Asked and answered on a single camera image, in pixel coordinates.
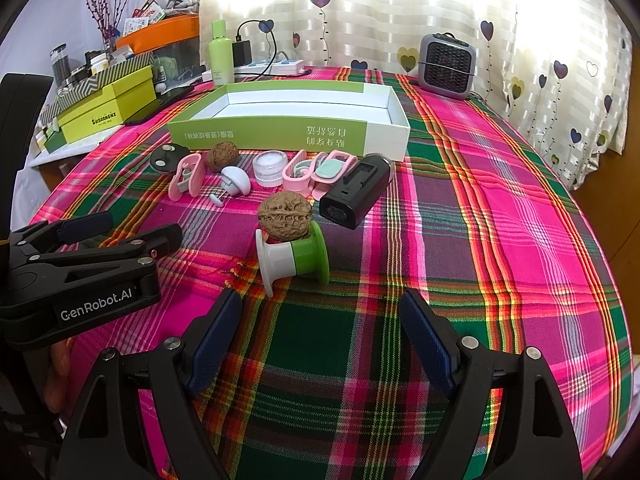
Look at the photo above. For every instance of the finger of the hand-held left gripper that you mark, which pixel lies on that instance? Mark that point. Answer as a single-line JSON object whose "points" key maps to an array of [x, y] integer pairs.
{"points": [[150, 242], [82, 226]]}

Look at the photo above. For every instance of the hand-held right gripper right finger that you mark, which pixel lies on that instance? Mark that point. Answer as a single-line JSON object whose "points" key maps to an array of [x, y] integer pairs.
{"points": [[430, 345]]}

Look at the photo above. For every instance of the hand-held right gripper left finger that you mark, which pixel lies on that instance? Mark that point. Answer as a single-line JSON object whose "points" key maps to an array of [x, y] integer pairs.
{"points": [[215, 340]]}

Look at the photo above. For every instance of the black round disc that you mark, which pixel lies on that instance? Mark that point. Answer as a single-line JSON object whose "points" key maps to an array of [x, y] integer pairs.
{"points": [[162, 160]]}

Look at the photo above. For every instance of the white mushroom-shaped gadget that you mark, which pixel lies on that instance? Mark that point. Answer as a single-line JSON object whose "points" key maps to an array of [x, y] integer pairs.
{"points": [[235, 180]]}

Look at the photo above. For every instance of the brown walnut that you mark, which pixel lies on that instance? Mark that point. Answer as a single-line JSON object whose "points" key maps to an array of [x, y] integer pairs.
{"points": [[287, 215], [222, 156]]}

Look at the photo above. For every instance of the green white spool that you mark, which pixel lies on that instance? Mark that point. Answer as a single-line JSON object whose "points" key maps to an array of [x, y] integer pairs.
{"points": [[300, 260]]}

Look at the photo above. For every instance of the clear round jar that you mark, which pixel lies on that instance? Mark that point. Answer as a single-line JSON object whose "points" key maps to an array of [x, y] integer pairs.
{"points": [[270, 166]]}

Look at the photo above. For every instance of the pink mint clip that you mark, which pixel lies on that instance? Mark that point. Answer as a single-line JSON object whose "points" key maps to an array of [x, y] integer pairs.
{"points": [[297, 172], [332, 172]]}

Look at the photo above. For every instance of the black rectangular device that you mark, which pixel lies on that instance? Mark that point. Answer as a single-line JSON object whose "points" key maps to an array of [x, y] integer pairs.
{"points": [[357, 190]]}

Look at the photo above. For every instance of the green white cardboard tray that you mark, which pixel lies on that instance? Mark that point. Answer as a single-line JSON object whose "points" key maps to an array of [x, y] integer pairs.
{"points": [[300, 135]]}

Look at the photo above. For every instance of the person's left hand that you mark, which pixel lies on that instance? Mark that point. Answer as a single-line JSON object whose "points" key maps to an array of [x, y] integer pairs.
{"points": [[55, 380]]}

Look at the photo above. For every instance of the white side shelf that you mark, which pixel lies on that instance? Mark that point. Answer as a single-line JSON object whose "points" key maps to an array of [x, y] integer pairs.
{"points": [[75, 152]]}

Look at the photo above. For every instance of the dark green box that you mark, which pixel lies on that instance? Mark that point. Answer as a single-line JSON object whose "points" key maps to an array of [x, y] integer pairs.
{"points": [[50, 142]]}

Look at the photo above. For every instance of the black rounded object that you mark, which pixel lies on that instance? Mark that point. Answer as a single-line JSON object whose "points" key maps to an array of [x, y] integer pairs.
{"points": [[20, 125]]}

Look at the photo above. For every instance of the yellow-green box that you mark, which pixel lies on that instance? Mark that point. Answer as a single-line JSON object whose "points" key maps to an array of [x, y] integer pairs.
{"points": [[95, 105]]}

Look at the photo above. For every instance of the chevron-patterned box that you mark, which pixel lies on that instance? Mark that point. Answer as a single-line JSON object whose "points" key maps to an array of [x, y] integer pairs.
{"points": [[75, 90]]}

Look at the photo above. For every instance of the black smartphone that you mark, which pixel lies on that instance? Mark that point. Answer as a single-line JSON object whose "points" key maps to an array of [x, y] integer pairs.
{"points": [[160, 102]]}

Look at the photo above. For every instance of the plaid tablecloth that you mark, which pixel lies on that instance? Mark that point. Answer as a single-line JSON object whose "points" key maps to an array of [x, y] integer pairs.
{"points": [[500, 210]]}

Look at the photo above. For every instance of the glass jar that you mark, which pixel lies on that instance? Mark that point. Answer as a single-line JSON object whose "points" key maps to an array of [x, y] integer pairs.
{"points": [[60, 62]]}

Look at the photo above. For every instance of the clear plastic container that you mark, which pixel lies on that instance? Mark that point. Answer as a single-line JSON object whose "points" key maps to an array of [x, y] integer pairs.
{"points": [[175, 60]]}

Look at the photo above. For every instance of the light green bottle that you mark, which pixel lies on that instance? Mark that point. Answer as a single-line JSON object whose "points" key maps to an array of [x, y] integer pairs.
{"points": [[221, 55]]}

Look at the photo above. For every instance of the orange tray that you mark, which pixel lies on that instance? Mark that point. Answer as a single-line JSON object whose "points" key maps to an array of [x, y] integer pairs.
{"points": [[160, 32]]}

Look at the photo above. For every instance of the black power adapter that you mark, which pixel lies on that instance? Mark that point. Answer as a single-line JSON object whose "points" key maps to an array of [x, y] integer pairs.
{"points": [[242, 50]]}

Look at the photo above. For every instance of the pile of cards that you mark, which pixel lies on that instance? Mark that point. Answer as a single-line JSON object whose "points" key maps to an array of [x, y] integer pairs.
{"points": [[142, 15]]}

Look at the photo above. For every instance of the purple dried flower branches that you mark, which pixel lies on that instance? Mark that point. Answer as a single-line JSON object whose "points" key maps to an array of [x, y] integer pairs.
{"points": [[102, 0]]}

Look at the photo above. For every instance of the white power strip with charger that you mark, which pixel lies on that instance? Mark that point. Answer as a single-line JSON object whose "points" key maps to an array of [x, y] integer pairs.
{"points": [[276, 47]]}

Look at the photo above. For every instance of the grey space heater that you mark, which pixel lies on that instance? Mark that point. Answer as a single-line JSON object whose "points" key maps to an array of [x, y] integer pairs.
{"points": [[445, 67]]}

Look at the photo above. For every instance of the heart-printed curtain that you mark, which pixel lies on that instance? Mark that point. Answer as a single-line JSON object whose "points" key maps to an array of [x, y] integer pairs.
{"points": [[400, 10]]}

